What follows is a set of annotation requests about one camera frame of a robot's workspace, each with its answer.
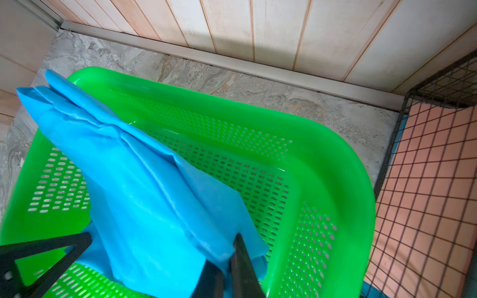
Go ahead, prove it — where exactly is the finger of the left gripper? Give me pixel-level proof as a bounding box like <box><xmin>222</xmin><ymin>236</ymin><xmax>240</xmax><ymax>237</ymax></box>
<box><xmin>1</xmin><ymin>232</ymin><xmax>93</xmax><ymax>298</ymax></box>

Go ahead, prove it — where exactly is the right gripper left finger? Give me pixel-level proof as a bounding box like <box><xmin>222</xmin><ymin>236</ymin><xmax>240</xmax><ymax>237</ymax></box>
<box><xmin>191</xmin><ymin>261</ymin><xmax>225</xmax><ymax>298</ymax></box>

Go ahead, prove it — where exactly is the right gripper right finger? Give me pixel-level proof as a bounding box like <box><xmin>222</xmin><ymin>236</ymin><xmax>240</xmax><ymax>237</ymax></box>
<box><xmin>230</xmin><ymin>233</ymin><xmax>266</xmax><ymax>298</ymax></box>

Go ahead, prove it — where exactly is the blue raincoat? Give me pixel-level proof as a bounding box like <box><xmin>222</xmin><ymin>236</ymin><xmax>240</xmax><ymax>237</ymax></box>
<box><xmin>17</xmin><ymin>71</ymin><xmax>269</xmax><ymax>298</ymax></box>

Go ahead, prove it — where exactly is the green plastic basket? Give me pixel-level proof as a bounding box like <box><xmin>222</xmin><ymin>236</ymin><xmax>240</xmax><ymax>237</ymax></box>
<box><xmin>1</xmin><ymin>67</ymin><xmax>375</xmax><ymax>298</ymax></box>

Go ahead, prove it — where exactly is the black wire desk organizer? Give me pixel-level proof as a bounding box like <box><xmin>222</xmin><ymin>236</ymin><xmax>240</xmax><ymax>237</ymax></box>
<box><xmin>361</xmin><ymin>52</ymin><xmax>477</xmax><ymax>298</ymax></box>

